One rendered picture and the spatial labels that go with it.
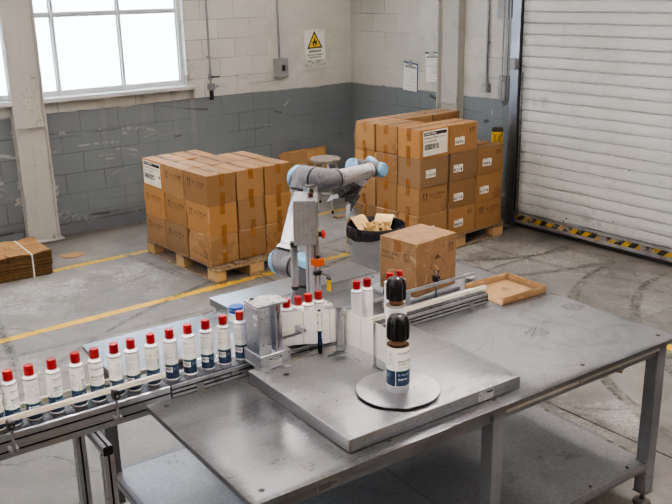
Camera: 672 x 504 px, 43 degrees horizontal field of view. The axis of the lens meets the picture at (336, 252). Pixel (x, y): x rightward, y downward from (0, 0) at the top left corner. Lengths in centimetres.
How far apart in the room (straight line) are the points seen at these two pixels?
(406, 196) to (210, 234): 173
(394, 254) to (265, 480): 174
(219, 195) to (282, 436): 412
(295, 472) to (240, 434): 32
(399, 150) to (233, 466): 491
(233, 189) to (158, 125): 232
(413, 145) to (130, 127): 312
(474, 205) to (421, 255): 379
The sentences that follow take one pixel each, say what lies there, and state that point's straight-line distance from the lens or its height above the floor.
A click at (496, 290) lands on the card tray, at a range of 433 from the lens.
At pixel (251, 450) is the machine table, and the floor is 83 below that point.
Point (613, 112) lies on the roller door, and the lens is 778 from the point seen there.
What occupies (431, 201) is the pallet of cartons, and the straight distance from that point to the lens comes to 742.
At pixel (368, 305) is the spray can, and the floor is 97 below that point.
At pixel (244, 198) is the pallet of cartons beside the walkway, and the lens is 704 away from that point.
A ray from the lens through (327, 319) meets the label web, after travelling 343.
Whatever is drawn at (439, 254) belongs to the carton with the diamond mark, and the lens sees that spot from 421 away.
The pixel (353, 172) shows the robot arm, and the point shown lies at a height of 144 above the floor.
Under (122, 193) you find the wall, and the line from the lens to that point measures 903.
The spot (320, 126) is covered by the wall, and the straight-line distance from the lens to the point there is 1021.
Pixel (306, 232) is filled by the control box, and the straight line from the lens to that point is 347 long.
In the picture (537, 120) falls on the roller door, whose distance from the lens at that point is 829.
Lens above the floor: 229
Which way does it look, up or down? 17 degrees down
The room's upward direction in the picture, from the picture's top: 1 degrees counter-clockwise
